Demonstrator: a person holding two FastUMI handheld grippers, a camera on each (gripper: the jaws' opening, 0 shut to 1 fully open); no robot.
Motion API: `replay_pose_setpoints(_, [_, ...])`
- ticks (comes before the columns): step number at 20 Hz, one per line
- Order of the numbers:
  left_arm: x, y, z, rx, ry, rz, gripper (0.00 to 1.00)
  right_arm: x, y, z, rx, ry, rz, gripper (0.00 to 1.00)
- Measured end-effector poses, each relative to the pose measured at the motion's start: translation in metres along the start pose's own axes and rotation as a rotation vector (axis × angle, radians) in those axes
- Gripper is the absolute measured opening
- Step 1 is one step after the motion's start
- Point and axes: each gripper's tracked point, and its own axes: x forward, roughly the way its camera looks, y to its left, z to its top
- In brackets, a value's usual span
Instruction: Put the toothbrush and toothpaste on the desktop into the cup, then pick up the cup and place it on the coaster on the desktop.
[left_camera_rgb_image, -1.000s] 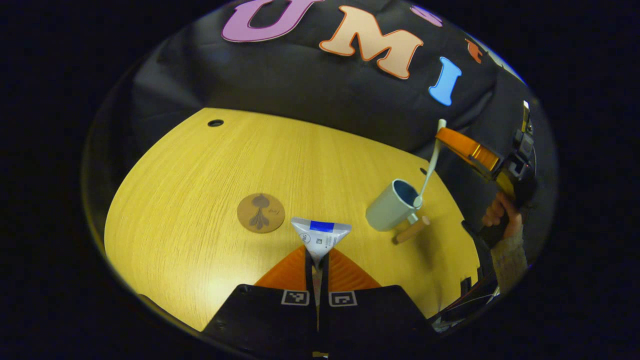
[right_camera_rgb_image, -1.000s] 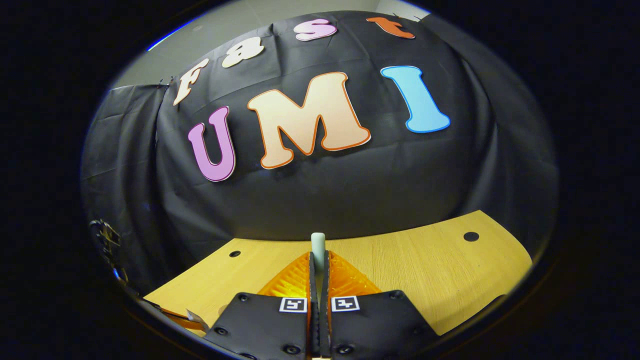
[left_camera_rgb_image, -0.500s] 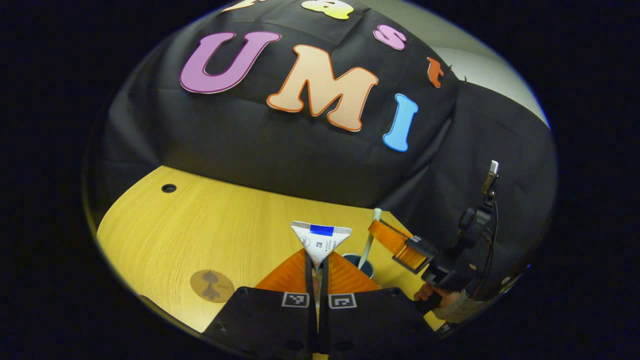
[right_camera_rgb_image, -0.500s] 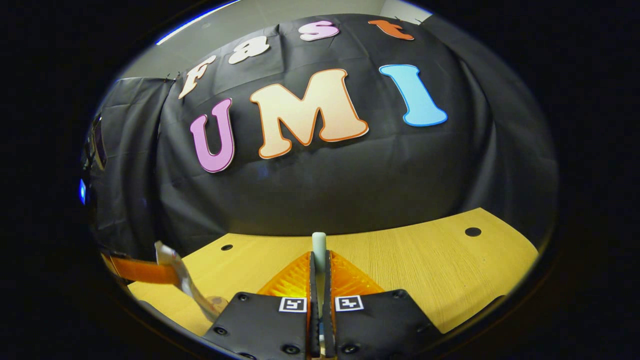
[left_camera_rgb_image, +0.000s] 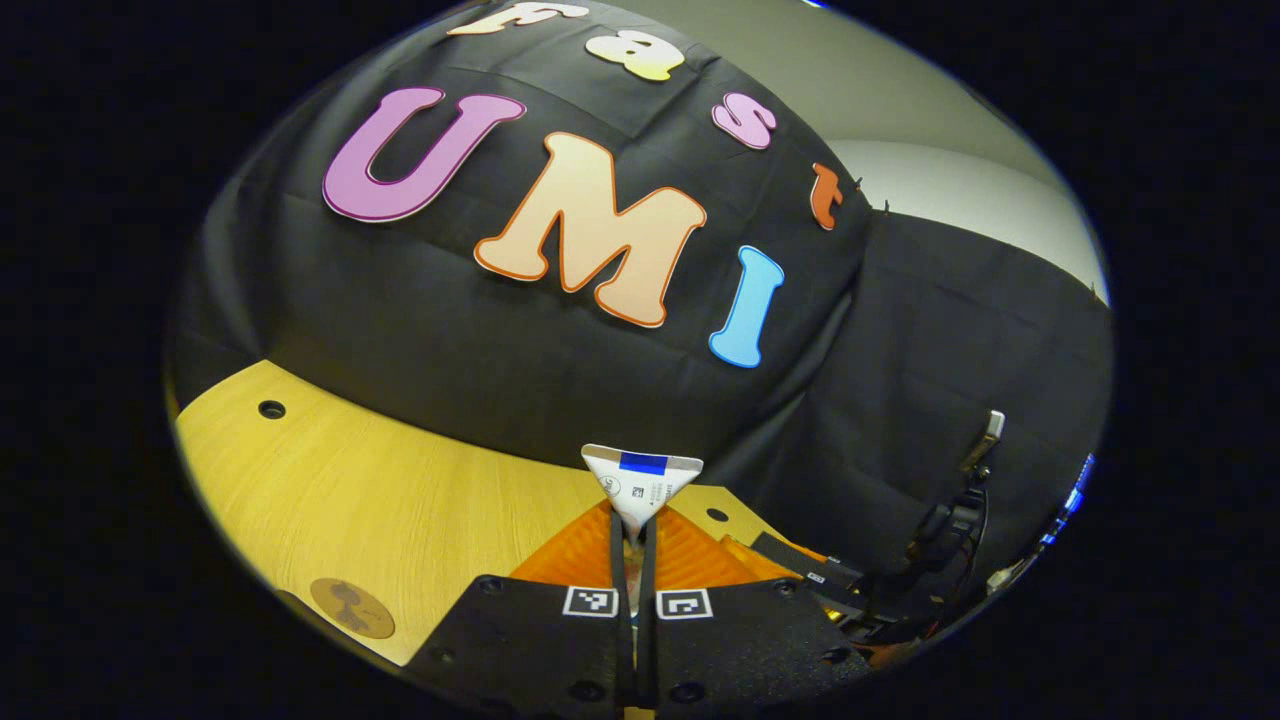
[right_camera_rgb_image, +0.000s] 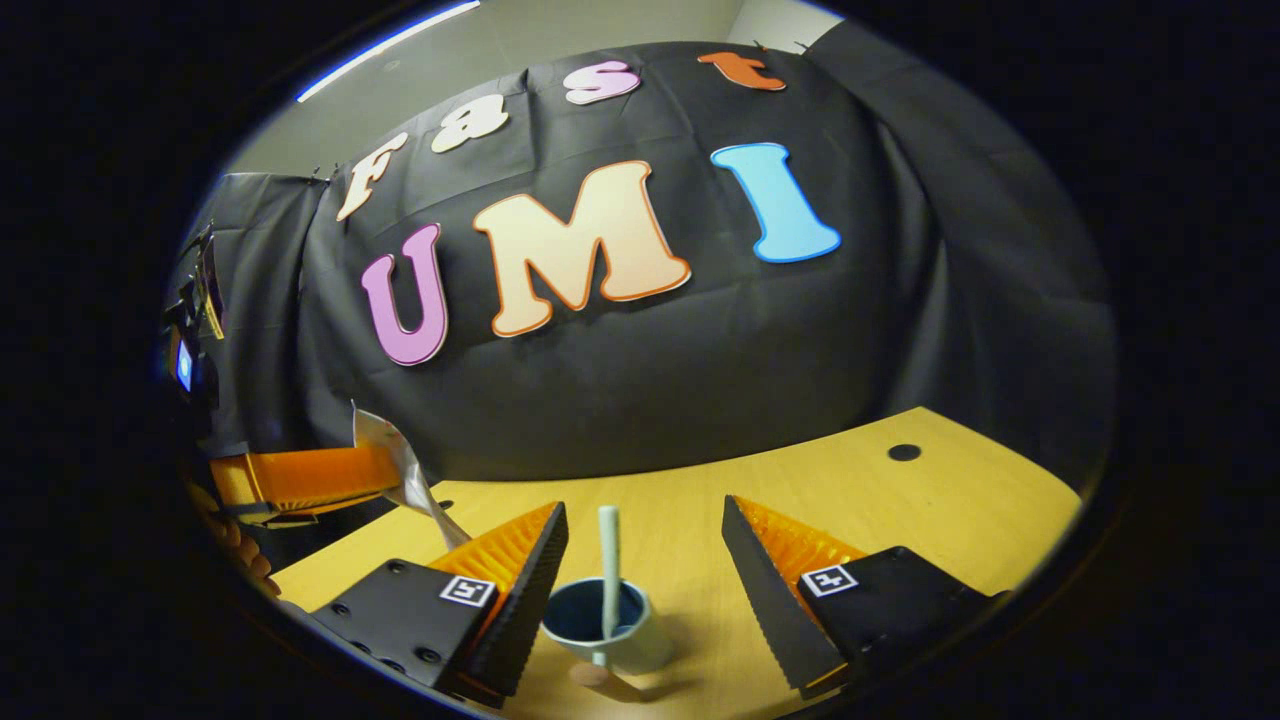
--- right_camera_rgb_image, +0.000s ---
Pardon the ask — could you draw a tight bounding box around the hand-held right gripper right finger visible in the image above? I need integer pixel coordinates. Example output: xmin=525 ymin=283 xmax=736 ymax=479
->
xmin=720 ymin=494 xmax=1006 ymax=701

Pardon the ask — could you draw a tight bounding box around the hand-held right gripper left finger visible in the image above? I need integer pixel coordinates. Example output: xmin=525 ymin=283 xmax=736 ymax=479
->
xmin=310 ymin=500 xmax=571 ymax=709

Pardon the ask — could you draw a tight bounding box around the silver white toothpaste tube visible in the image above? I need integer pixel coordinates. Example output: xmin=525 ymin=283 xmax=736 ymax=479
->
xmin=351 ymin=402 xmax=472 ymax=550

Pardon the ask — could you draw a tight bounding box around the pale green toothbrush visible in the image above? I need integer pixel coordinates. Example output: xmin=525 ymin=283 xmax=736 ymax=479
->
xmin=592 ymin=505 xmax=623 ymax=667

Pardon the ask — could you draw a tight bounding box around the pale blue cup wooden handle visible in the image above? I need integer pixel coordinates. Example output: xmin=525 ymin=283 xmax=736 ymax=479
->
xmin=540 ymin=577 xmax=673 ymax=701

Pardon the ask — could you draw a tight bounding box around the wooden desktop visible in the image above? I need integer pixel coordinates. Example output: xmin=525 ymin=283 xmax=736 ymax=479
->
xmin=270 ymin=406 xmax=1084 ymax=720

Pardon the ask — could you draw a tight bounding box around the black backdrop cloth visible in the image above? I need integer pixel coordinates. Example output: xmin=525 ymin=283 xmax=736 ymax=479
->
xmin=165 ymin=20 xmax=1119 ymax=491

